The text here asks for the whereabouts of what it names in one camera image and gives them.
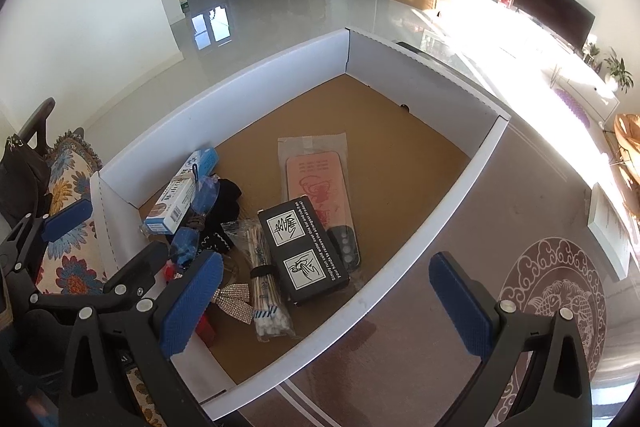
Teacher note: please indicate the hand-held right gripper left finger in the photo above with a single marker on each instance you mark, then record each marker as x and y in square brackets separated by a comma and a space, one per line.
[190, 304]

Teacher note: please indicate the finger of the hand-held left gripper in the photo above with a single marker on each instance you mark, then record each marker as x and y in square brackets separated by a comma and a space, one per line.
[145, 262]
[70, 219]

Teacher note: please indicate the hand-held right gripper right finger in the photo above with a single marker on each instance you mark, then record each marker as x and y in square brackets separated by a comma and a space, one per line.
[465, 307]

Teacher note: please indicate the red shuttlecock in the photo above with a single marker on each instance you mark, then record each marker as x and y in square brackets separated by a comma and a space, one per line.
[206, 329]

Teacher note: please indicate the rhinestone hair claw clip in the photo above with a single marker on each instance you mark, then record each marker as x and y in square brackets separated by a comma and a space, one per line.
[235, 299]

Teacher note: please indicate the blue white carton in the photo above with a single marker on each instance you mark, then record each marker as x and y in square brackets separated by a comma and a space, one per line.
[172, 202]

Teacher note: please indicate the cotton swab packet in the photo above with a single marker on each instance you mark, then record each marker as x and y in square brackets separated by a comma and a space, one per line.
[265, 297]

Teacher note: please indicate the small black box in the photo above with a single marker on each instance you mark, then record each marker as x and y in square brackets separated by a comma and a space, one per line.
[305, 252]

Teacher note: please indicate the phone case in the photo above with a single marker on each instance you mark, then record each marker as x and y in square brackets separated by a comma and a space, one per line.
[315, 182]

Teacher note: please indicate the large white cardboard box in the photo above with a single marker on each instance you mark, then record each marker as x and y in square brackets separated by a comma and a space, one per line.
[300, 62]

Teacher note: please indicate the floral cushion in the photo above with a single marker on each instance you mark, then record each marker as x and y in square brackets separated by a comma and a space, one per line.
[70, 187]

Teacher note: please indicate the black bag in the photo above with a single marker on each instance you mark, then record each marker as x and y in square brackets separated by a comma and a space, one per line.
[22, 177]

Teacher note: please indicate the black chair armrest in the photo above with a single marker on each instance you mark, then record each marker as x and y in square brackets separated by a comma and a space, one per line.
[40, 117]

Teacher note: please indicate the flat white box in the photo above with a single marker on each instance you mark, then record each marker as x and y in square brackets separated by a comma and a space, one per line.
[610, 227]

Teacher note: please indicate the lounge chair with orange cushion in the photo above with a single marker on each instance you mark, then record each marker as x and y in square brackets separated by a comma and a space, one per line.
[629, 147]

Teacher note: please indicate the white television cabinet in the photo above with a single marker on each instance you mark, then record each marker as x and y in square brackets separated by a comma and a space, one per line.
[575, 82]

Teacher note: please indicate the small potted plant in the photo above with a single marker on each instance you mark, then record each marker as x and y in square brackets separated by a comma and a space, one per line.
[591, 54]

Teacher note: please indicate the leafy plant in white pot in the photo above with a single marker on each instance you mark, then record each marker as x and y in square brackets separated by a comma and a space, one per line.
[619, 69]

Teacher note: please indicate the black television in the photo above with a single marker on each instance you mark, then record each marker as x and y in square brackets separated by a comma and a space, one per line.
[555, 9]

